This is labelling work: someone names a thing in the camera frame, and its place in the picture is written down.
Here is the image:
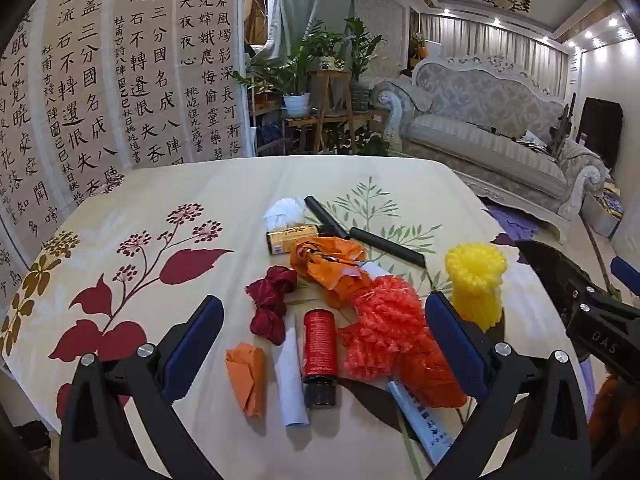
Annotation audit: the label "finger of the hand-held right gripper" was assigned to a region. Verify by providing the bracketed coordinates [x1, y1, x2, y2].
[515, 240, 617, 322]
[611, 257, 640, 306]

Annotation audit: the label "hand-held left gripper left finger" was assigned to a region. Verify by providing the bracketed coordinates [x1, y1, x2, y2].
[59, 295, 226, 480]

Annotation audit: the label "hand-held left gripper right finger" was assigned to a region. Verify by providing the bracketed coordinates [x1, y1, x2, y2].
[424, 290, 593, 480]

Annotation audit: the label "yellow foam net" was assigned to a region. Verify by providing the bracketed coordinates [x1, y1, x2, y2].
[445, 242, 508, 332]

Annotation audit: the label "orange foam net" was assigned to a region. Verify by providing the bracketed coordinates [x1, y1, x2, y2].
[337, 275, 426, 381]

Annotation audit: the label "white and blue tube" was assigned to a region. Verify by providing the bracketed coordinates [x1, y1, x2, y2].
[387, 379, 453, 466]

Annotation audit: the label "red bottle with black cap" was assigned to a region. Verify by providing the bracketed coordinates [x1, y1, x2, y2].
[301, 310, 337, 408]

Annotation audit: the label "orange mesh bag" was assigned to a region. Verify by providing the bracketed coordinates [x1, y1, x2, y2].
[400, 345, 468, 411]

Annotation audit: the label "orange folded paper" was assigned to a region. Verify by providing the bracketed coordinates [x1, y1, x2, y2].
[225, 342, 267, 418]

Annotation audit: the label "grey storage box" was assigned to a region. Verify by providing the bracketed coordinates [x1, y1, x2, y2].
[580, 192, 626, 238]

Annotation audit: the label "purple cloth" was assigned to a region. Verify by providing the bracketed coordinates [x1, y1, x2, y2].
[482, 202, 598, 411]

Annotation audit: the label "dark red crumpled wrapper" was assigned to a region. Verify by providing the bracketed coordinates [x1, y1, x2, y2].
[245, 266, 298, 346]

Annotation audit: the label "white paper roll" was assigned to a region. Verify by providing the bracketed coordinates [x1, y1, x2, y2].
[272, 327, 311, 428]

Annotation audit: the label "papers on sofa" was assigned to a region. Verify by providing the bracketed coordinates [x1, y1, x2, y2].
[515, 130, 556, 156]

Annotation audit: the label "black folding stick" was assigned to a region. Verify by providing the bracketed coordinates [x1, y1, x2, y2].
[304, 195, 428, 270]

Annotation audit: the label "yellow brown small box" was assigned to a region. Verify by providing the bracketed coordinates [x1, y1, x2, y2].
[266, 225, 321, 256]

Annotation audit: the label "dark brown cabinet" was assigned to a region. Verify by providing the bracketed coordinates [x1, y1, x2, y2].
[582, 96, 625, 166]

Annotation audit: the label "floral printed tablecloth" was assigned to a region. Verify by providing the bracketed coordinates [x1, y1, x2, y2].
[0, 157, 601, 480]

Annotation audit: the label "toy rifle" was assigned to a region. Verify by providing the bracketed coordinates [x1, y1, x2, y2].
[547, 92, 576, 158]

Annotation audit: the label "orange plastic bag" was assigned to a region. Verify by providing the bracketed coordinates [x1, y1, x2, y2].
[290, 237, 373, 308]

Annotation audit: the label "ornate grey white sofa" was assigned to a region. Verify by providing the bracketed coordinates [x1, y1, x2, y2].
[372, 52, 608, 221]

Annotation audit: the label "white crumpled tissue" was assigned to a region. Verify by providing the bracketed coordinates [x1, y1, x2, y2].
[263, 197, 321, 233]

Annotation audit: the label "low green leafy plant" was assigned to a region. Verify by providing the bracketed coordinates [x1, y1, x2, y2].
[325, 125, 391, 158]

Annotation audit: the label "beige pleated curtain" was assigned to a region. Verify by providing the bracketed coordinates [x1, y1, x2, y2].
[420, 10, 571, 96]

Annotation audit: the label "orange yellow ornament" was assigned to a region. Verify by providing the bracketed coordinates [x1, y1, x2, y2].
[409, 32, 446, 68]

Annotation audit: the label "wooden plant stand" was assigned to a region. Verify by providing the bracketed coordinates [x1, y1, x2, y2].
[280, 70, 381, 156]

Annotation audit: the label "plant in white pot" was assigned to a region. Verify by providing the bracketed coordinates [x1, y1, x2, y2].
[235, 45, 321, 117]

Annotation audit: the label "tall plant in dark pot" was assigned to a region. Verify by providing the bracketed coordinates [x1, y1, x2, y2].
[345, 17, 388, 111]

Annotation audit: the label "plant in yellow patterned pot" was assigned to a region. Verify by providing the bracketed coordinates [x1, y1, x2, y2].
[300, 20, 351, 73]

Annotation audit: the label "grey green curtain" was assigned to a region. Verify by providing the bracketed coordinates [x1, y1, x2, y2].
[270, 0, 358, 61]

